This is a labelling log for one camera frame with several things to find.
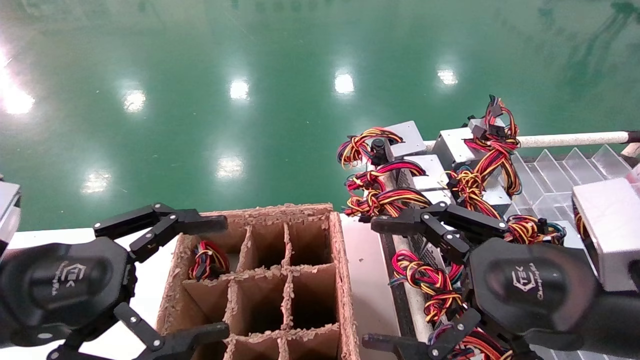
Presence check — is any cardboard box with dividers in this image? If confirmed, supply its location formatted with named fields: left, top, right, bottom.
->
left=156, top=202, right=361, bottom=360

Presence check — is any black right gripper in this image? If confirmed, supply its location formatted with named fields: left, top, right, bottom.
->
left=370, top=201, right=599, bottom=351

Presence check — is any silver power supply with wires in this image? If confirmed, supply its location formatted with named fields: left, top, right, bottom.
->
left=504, top=214, right=583, bottom=251
left=432, top=94, right=522, bottom=198
left=445, top=169, right=515, bottom=221
left=430, top=322, right=511, bottom=360
left=345, top=187, right=456, bottom=223
left=337, top=120, right=427, bottom=169
left=345, top=154, right=451, bottom=196
left=188, top=240, right=232, bottom=282
left=390, top=249, right=471, bottom=326

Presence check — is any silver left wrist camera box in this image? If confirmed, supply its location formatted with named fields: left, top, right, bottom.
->
left=0, top=175, right=22, bottom=256

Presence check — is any clear plastic divided tray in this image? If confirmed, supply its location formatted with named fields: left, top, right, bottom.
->
left=507, top=144, right=640, bottom=360

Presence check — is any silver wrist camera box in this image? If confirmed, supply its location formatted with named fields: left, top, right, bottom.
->
left=572, top=177, right=640, bottom=294
left=0, top=175, right=22, bottom=256

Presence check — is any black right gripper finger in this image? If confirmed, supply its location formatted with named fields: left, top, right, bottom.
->
left=361, top=307, right=544, bottom=360

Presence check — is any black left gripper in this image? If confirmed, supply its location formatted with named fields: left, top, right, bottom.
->
left=0, top=202, right=231, bottom=360

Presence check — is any long white rod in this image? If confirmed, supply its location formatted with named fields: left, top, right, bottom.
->
left=424, top=131, right=640, bottom=151

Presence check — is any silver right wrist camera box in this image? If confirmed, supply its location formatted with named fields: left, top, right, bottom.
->
left=572, top=177, right=640, bottom=294

